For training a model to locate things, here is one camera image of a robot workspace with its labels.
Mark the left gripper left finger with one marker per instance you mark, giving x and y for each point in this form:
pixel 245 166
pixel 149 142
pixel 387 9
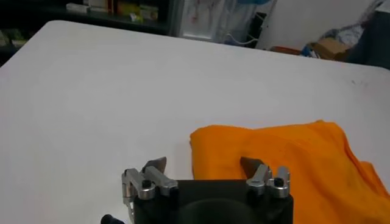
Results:
pixel 143 182

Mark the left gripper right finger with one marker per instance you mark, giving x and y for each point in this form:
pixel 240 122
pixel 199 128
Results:
pixel 259 176

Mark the orange t-shirt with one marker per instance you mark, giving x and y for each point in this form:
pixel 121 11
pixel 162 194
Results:
pixel 274 158

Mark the white water dispenser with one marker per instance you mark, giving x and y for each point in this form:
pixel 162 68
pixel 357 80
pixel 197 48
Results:
pixel 198 18

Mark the white plastic bag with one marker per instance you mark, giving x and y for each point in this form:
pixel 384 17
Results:
pixel 350 33

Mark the yellow white box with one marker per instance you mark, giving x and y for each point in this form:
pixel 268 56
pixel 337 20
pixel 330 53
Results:
pixel 149 12

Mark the yellow green box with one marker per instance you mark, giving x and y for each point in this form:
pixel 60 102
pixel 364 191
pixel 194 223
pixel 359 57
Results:
pixel 129 9

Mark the person in white shirt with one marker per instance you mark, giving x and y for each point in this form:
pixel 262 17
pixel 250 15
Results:
pixel 374 45

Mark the white red medicine box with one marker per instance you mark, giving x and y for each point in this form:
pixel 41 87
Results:
pixel 100 4

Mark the flat white box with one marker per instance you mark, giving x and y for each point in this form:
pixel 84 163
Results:
pixel 76 7

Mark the black shelving unit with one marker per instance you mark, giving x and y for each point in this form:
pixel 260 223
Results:
pixel 45 12

